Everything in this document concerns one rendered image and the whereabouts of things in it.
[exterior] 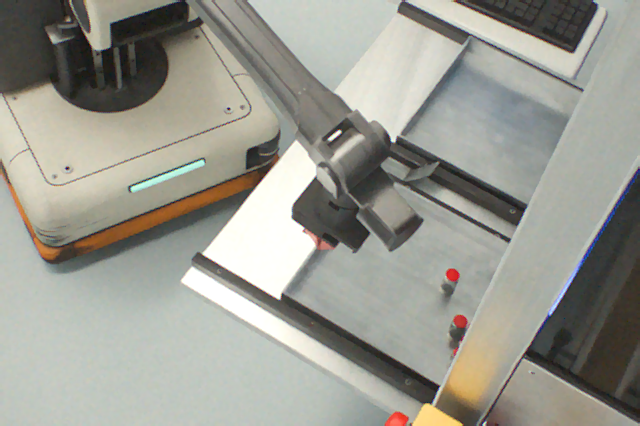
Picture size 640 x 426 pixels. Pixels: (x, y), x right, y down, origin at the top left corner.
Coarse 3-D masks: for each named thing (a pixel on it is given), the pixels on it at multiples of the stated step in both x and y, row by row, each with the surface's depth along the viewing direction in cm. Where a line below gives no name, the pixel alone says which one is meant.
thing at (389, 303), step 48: (432, 240) 154; (480, 240) 154; (288, 288) 144; (336, 288) 148; (384, 288) 149; (432, 288) 150; (480, 288) 150; (384, 336) 144; (432, 336) 145; (432, 384) 139
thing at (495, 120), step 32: (480, 64) 174; (512, 64) 172; (448, 96) 170; (480, 96) 171; (512, 96) 171; (544, 96) 172; (576, 96) 170; (416, 128) 166; (448, 128) 166; (480, 128) 167; (512, 128) 167; (544, 128) 168; (448, 160) 158; (480, 160) 163; (512, 160) 164; (544, 160) 164; (512, 192) 160
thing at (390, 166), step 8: (392, 160) 162; (384, 168) 161; (392, 168) 161; (400, 168) 161; (416, 168) 159; (424, 168) 157; (432, 168) 155; (400, 176) 160; (408, 176) 159; (416, 176) 157; (424, 176) 155
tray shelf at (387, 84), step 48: (384, 48) 175; (432, 48) 176; (384, 96) 169; (288, 192) 157; (432, 192) 159; (240, 240) 151; (288, 240) 152; (192, 288) 146; (288, 336) 143; (384, 384) 141
